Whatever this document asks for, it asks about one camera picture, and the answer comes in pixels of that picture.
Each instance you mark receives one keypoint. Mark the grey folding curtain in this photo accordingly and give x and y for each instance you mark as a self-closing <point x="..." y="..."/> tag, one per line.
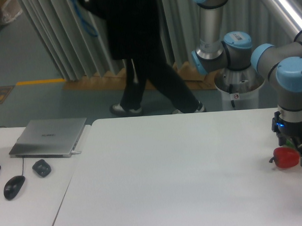
<point x="77" y="40"/>

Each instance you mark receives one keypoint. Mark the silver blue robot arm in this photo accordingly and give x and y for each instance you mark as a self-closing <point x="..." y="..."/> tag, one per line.
<point x="280" y="67"/>

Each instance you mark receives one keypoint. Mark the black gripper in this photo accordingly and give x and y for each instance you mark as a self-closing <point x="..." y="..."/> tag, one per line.
<point x="286" y="130"/>

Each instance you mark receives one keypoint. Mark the black computer mouse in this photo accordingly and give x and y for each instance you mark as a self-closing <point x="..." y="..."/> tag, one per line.
<point x="13" y="186"/>

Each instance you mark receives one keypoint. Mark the small black controller gadget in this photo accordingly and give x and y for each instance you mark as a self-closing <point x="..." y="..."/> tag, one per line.
<point x="42" y="168"/>

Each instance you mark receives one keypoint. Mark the person in black clothes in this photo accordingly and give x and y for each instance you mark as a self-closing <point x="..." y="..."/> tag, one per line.
<point x="133" y="35"/>

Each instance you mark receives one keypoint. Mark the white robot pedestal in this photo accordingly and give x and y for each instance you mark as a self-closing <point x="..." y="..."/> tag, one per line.
<point x="239" y="89"/>

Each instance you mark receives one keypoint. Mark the cardboard boxes in corner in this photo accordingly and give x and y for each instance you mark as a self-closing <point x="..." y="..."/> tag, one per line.
<point x="9" y="11"/>

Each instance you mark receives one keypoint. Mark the red bell pepper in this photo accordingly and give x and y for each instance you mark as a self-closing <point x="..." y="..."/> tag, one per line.
<point x="285" y="157"/>

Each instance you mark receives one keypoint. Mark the silver closed laptop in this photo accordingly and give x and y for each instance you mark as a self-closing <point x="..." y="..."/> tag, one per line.
<point x="49" y="138"/>

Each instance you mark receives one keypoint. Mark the green bell pepper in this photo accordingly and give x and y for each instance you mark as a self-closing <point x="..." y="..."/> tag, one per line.
<point x="289" y="144"/>

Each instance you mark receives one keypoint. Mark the white usb plug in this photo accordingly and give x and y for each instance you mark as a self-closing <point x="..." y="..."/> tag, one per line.
<point x="76" y="152"/>

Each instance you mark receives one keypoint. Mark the brown cardboard floor sheet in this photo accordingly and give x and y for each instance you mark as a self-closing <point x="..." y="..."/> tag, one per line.
<point x="111" y="81"/>

